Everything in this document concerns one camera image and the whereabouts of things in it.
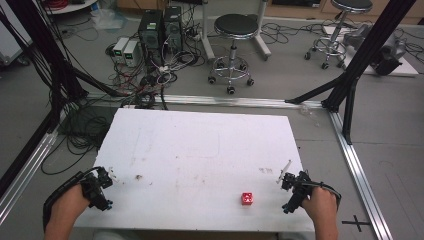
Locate white floor board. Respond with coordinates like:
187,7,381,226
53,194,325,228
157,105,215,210
322,25,420,78

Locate long aluminium floor rail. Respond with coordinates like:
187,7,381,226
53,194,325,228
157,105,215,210
85,92,325,110

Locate red dice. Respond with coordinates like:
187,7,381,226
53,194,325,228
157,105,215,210
240,191,254,206

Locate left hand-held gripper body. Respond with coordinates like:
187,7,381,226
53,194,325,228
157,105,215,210
79,166,114,212

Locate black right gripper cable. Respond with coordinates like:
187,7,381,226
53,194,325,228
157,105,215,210
301,179,342,211

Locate black round stool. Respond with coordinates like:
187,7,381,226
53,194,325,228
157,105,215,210
303,0,374,71
207,13,261,96

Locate white round table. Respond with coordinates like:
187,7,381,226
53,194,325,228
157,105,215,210
42,0,100,16

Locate white power supply box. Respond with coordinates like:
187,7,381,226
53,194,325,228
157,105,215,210
123,39,141,68
112,36,130,64

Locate clear plastic bag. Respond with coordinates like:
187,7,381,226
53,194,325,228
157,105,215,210
90,7,127,30

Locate black computer tower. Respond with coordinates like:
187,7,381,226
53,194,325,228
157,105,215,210
137,9,165,67
162,5,184,55

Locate black frame post with cables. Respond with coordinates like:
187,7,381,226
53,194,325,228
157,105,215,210
0,0,128,101

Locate tangle of mixed cables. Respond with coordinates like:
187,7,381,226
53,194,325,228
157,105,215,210
105,39,206,111

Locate white stand frame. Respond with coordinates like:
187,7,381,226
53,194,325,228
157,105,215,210
199,0,272,62

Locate black frame post with braces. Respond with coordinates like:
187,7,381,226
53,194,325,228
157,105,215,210
285,0,418,145

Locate person's right hand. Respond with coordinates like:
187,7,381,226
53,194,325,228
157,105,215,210
301,187,339,227

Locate person's left hand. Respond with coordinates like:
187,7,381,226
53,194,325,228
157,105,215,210
49,183,91,229

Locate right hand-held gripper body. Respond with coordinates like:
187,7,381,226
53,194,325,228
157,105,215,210
281,170,315,215

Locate grey machine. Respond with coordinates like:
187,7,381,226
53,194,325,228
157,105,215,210
342,23,408,77

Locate tangle of black cables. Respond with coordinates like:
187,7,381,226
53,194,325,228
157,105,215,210
40,96,118,177

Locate black floor beam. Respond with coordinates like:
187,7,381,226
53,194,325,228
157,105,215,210
0,108,58,198

